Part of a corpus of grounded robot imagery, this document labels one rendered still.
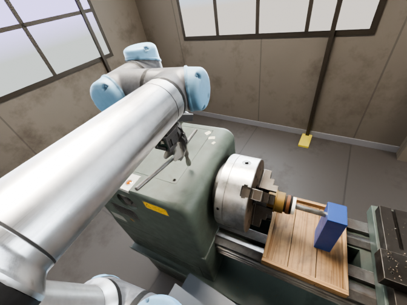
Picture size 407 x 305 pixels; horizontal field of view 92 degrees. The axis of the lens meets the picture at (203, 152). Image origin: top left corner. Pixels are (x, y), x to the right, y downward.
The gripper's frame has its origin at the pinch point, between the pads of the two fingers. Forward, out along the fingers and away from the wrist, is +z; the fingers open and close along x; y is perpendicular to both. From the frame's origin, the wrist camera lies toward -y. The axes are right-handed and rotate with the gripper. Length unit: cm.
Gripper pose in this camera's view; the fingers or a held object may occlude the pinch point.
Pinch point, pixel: (180, 155)
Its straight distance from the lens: 68.0
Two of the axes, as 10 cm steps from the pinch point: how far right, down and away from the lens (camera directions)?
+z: 1.5, 7.4, 6.5
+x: 8.9, 1.8, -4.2
